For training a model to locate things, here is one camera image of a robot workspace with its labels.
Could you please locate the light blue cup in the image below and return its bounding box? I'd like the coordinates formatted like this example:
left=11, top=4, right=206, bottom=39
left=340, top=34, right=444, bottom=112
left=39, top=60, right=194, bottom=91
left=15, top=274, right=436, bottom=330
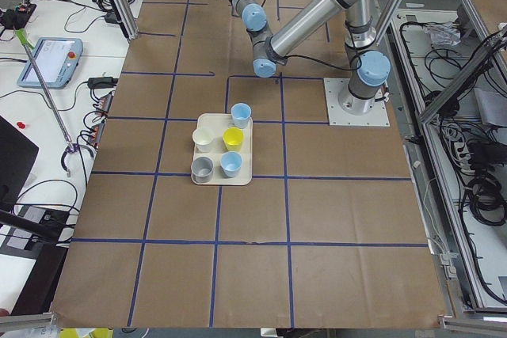
left=231, top=103, right=251, bottom=129
left=220, top=151, right=242, bottom=178

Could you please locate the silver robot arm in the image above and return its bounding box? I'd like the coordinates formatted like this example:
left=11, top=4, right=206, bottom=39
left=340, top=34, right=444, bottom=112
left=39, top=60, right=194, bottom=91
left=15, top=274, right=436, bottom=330
left=228, top=0, right=391, bottom=116

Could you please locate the yellow plastic cup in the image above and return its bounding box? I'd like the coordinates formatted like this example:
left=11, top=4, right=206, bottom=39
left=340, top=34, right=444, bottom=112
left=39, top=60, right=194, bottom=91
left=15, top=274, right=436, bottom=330
left=223, top=127, right=244, bottom=152

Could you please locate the cream white plastic cup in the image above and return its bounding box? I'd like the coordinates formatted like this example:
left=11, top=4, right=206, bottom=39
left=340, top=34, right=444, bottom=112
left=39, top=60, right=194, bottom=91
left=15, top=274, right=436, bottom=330
left=193, top=127, right=215, bottom=153

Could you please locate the light blue cup front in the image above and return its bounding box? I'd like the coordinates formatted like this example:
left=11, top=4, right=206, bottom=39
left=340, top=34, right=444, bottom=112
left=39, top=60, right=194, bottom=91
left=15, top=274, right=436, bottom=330
left=220, top=151, right=242, bottom=178

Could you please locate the grey plastic cup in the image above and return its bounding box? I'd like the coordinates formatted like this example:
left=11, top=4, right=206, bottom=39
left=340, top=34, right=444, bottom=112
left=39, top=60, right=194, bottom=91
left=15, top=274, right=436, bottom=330
left=191, top=157, right=214, bottom=184

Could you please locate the cream plastic tray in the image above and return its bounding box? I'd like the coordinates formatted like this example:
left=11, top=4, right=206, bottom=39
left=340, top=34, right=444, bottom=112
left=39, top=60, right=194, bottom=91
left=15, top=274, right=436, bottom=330
left=193, top=113, right=253, bottom=185

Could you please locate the blue teach pendant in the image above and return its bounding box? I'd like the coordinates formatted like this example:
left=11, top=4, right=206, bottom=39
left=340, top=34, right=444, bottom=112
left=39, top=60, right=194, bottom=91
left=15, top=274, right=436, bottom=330
left=23, top=37, right=83, bottom=89

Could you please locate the silver reacher grabber stick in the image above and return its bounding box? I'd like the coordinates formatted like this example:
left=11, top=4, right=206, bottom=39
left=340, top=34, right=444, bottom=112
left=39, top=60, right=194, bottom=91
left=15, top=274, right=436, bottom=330
left=14, top=28, right=95, bottom=180

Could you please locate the black laptop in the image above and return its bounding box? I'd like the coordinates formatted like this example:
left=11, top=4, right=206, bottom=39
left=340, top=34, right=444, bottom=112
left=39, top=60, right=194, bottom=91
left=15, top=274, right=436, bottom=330
left=0, top=117, right=39, bottom=211

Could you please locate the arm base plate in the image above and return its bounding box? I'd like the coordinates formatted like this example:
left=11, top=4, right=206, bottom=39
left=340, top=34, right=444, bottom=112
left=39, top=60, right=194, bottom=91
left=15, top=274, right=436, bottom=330
left=323, top=78, right=390, bottom=127

